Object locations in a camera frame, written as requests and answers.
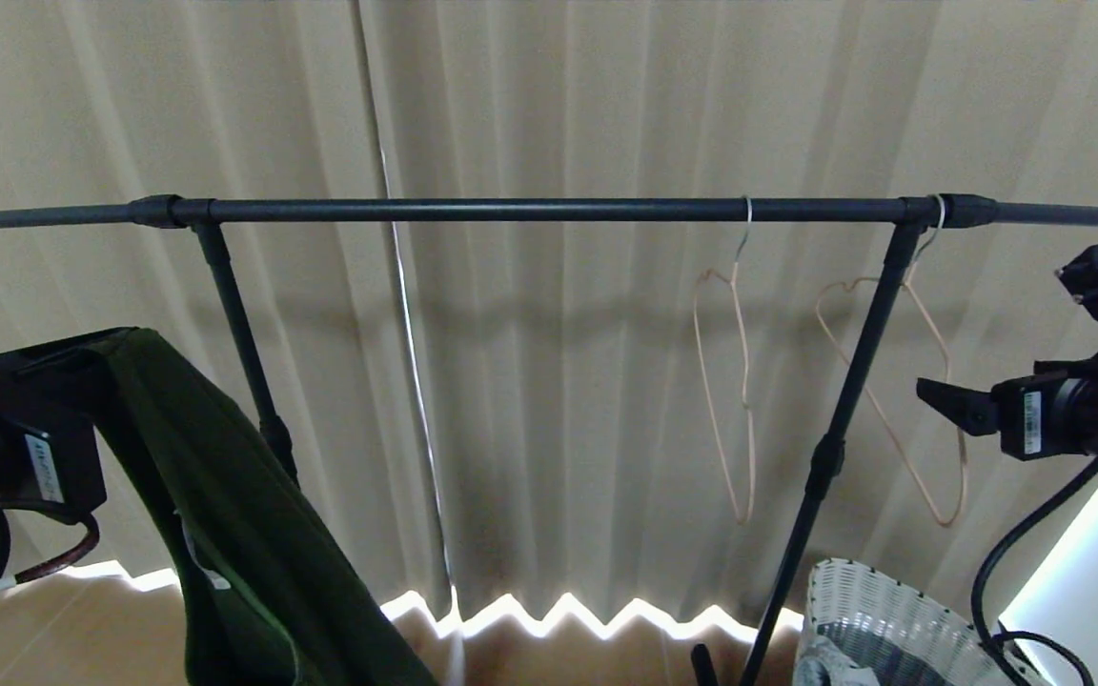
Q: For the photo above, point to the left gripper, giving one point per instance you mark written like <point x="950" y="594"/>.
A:
<point x="6" y="457"/>

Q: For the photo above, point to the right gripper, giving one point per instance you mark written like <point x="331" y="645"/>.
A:
<point x="1073" y="414"/>

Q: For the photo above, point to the pink clothes hanger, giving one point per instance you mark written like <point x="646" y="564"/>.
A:
<point x="744" y="514"/>
<point x="951" y="519"/>

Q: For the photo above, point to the green long-sleeved shirt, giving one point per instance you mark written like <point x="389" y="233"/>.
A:
<point x="244" y="534"/>

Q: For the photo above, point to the white laundry basket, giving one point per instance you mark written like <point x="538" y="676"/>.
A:
<point x="892" y="600"/>

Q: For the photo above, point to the black clothes rack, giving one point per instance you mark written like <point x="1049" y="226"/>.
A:
<point x="511" y="210"/>

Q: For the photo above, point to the pale grey garment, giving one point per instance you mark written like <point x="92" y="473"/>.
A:
<point x="825" y="667"/>

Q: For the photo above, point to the beige curtain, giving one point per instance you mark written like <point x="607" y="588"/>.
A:
<point x="559" y="381"/>

